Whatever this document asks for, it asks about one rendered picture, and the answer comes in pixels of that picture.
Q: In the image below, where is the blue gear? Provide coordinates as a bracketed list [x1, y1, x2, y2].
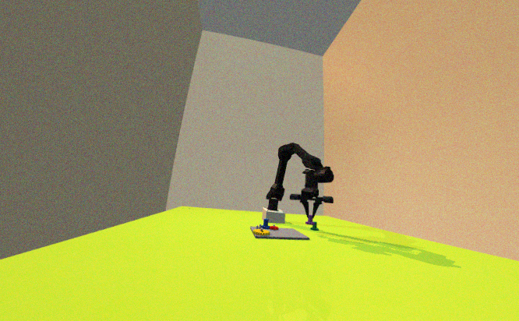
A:
[261, 218, 270, 229]

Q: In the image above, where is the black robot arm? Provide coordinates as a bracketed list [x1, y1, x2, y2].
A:
[267, 143, 334, 211]

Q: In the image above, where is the purple gear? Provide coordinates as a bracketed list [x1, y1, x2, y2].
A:
[305, 215, 316, 225]

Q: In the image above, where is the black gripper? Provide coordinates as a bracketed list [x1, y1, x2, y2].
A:
[290, 182, 334, 218]

